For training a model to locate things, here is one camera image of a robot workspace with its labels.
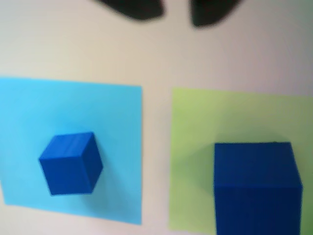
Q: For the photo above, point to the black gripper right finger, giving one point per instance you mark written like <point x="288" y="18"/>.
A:
<point x="210" y="12"/>

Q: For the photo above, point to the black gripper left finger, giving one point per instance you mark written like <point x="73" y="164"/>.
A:
<point x="137" y="8"/>

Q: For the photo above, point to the small blue cube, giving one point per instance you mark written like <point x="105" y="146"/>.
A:
<point x="71" y="166"/>

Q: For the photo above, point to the light blue paper square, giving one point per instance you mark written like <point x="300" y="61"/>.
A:
<point x="49" y="105"/>

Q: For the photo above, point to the green paper square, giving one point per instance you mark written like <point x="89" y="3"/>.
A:
<point x="190" y="147"/>

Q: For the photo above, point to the medium blue cube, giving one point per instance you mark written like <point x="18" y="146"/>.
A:
<point x="256" y="191"/>

